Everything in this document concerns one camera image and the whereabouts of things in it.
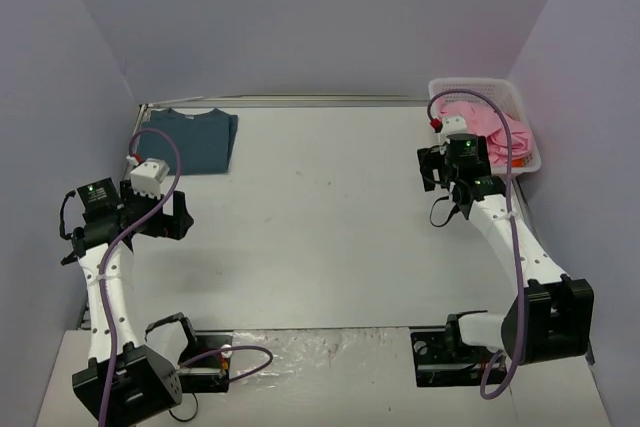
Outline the pink t-shirt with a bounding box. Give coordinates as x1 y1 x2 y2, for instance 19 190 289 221
440 101 534 167

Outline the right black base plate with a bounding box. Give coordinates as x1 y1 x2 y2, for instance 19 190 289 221
409 326 507 388

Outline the white plastic basket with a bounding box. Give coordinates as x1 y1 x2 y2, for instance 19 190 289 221
429 77 541 176

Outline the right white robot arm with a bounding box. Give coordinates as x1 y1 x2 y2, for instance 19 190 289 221
417 133 594 365

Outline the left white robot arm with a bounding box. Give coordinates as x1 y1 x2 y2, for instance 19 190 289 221
60 178 194 426

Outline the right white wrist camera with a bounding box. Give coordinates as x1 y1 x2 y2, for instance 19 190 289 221
430 115 468 136

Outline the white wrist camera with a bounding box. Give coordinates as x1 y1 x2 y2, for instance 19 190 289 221
430 115 468 136
126 155 169 199

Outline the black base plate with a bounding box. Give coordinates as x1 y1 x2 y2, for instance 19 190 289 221
409 326 507 388
169 331 232 394

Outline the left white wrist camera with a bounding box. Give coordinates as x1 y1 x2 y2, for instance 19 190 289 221
126 155 169 199

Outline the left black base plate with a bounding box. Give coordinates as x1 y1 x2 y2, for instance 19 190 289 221
169 331 232 394

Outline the folded blue t-shirt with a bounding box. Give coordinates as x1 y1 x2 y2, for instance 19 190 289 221
141 109 239 176

